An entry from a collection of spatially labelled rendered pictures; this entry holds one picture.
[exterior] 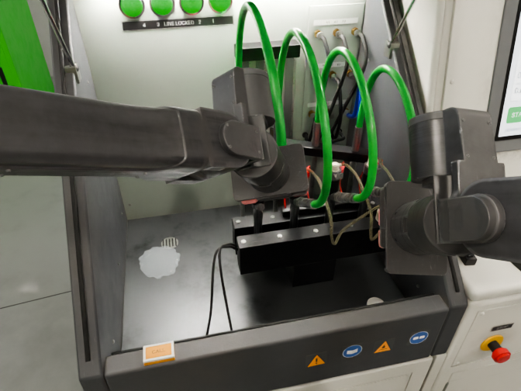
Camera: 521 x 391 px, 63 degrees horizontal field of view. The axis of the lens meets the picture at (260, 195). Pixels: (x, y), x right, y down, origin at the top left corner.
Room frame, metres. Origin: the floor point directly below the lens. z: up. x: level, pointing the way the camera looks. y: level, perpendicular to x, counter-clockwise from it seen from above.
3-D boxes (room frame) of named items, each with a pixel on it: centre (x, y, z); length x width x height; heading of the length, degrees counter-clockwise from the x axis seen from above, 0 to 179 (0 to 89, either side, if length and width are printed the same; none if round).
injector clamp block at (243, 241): (0.71, -0.11, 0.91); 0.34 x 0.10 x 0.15; 102
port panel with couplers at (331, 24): (0.99, -0.17, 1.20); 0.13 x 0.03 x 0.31; 102
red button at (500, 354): (0.51, -0.49, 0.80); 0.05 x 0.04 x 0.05; 102
